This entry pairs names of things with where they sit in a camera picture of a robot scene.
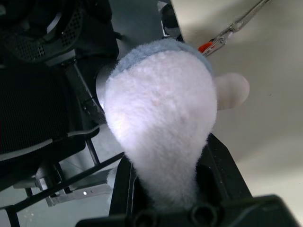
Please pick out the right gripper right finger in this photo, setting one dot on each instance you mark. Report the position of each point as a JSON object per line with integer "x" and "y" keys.
{"x": 222, "y": 170}

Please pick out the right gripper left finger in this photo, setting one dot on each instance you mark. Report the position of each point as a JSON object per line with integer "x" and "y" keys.
{"x": 124, "y": 189}

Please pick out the grey white plush toy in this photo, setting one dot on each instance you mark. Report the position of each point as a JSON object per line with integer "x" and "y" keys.
{"x": 161, "y": 106}

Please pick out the black mesh office chair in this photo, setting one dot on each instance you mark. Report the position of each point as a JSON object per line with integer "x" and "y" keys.
{"x": 35, "y": 106}

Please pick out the dark table frame bar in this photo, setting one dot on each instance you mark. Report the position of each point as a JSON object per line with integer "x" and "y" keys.
{"x": 169, "y": 19}

